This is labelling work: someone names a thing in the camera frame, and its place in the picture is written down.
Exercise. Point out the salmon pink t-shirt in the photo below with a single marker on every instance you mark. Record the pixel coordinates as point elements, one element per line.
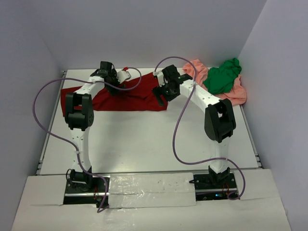
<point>237,95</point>

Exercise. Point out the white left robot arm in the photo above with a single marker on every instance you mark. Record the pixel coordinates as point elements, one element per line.
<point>79,116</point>

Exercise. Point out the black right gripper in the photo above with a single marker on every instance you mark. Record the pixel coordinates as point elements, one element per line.
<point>159,91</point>

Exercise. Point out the green t-shirt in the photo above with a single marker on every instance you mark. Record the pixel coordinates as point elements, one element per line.
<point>221,79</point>

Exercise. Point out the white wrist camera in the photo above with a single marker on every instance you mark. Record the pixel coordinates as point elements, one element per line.
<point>123,75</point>
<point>160,77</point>

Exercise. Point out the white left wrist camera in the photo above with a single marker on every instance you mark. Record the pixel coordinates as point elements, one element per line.
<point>123,75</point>

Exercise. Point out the white cardboard front cover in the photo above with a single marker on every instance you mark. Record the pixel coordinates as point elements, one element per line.
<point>160,202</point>

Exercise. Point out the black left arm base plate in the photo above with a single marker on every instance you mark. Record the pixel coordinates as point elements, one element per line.
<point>82,194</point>

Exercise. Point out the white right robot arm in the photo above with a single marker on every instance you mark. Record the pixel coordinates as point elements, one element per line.
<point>219,122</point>

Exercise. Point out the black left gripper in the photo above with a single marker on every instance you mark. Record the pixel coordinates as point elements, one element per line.
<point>113,74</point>

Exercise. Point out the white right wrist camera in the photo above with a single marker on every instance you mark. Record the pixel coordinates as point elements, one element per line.
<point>160,77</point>

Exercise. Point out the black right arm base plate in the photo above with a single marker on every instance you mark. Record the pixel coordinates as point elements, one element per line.
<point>206,190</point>

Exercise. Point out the red t-shirt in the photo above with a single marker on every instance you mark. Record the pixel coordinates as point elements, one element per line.
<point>139,98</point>

